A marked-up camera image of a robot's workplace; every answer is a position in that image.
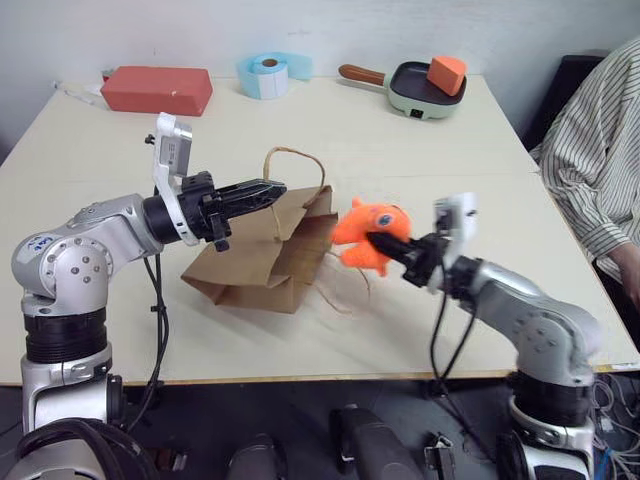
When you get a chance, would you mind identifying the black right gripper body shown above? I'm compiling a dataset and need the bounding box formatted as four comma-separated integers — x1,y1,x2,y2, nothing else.
402,234,450,289

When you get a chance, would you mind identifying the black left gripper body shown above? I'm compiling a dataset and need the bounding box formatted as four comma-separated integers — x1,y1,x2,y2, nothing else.
180,171,234,253

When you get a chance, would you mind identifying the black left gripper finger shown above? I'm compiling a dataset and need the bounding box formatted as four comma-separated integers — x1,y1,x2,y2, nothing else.
219,197,282,221
214,178,288,202

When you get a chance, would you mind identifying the orange fish plush toy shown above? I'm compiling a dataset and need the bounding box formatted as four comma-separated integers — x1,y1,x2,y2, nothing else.
331,196,414,279

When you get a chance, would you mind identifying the brown paper bag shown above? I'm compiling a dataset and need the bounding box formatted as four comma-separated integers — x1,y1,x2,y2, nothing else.
180,145,374,317

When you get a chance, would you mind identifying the person's bare hand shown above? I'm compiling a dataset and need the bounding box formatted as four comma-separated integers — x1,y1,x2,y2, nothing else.
617,247,640,311

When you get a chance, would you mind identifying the blue label roll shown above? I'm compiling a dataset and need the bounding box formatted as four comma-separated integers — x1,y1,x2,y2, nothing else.
235,50,315,100

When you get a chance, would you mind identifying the red rectangular box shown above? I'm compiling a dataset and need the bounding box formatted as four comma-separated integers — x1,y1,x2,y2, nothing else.
99,65,215,117

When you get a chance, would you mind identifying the green electric frying pan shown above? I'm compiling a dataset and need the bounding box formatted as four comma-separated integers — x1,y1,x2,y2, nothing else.
338,60,470,121

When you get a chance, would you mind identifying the clear plastic wrapper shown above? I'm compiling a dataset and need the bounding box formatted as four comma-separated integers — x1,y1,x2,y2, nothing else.
51,80,107,107

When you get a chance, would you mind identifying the orange foam wedge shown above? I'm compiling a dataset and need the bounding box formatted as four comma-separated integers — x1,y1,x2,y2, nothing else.
427,55,468,97

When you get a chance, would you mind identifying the dark rounded shape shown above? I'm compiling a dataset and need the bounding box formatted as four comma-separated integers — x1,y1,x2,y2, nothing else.
328,406,427,480
228,433,290,480

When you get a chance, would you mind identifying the person in striped shirt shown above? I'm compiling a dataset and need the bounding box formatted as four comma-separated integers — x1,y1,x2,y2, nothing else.
529,37,640,311

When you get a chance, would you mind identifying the black chair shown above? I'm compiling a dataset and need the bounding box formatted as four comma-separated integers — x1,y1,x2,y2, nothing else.
519,48,612,151

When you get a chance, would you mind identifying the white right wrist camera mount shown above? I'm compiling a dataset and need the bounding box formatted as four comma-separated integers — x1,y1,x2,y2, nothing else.
432,191,479,282

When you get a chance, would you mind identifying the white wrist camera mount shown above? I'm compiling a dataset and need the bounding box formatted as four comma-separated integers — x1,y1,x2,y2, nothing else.
143,112,202,247
432,191,479,282

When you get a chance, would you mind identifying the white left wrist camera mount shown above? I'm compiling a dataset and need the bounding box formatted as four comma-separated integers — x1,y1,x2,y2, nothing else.
143,112,202,247

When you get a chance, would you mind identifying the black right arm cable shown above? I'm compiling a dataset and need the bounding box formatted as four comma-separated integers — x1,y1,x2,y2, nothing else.
428,289,494,451

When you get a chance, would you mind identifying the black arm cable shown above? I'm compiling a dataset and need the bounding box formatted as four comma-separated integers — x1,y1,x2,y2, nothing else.
428,289,494,451
124,252,172,434

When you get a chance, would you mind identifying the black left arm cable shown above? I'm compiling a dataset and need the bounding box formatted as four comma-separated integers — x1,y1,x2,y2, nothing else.
124,252,172,434

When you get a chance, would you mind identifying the small black bracket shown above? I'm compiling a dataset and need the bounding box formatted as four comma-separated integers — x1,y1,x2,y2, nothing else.
423,433,455,472

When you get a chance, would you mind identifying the white cable bundle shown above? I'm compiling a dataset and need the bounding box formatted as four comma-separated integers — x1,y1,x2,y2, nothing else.
592,372,640,480

